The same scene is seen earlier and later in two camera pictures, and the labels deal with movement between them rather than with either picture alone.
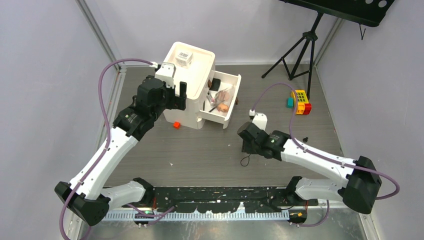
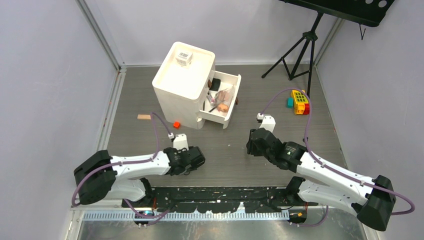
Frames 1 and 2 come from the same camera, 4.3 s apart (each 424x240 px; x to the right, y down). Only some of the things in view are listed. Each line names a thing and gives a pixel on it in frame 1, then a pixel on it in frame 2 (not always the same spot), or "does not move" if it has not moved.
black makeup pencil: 211,110 does not move
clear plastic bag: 222,99 does not move
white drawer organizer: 210,93 does not move
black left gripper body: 168,102 to 187,169
